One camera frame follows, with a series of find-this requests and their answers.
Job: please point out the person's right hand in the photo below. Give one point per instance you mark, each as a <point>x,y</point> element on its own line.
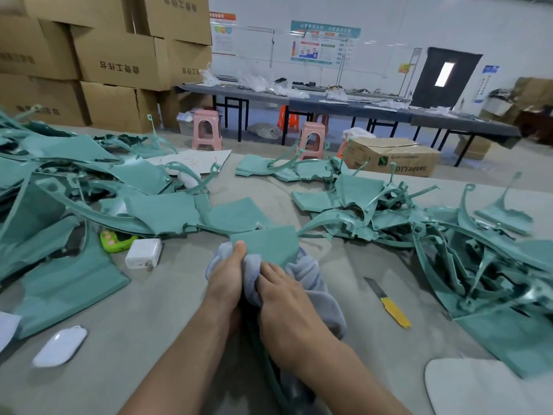
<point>289,315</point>

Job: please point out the person's left hand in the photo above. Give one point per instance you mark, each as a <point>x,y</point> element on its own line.
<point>226,285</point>

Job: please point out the grey-blue wiping cloth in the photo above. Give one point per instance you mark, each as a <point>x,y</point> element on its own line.
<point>320,294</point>

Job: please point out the single green plastic part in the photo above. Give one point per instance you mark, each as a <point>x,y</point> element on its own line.
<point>272,244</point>

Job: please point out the pile of green plastic parts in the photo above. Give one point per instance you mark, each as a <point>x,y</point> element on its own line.
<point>95,203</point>

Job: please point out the brown cardboard box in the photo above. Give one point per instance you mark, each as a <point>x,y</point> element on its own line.
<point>393,157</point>

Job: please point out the stack of brown cardboard boxes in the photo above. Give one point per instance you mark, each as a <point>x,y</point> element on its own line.
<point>104,60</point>

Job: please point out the person's left forearm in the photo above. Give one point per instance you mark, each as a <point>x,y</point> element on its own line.
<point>186,371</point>

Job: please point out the person's right forearm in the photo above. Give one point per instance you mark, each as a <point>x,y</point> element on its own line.
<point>350,389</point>

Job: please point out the white power adapter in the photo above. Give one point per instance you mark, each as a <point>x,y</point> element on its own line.
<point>143,254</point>

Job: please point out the green and yellow gadget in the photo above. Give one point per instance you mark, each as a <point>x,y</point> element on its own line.
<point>115,242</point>

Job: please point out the white paper sheet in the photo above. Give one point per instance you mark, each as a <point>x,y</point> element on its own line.
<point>186,160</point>

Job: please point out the pink plastic stool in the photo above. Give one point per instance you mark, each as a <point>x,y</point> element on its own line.
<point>206,129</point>
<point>312,140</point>

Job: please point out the orange object under table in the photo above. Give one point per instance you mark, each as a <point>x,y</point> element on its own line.
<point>289,119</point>

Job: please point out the white oval plastic piece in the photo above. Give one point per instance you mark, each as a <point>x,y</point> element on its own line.
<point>59,346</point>

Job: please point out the heap of clear plastic bags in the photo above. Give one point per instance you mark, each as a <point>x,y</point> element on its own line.
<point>250,82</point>

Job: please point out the long grey work table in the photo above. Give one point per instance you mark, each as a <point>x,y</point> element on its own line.
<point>346,106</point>

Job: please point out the dark door with window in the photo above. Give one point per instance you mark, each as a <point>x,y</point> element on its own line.
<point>445,77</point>

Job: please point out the colourful wall poster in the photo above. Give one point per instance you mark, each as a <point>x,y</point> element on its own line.
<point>315,49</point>

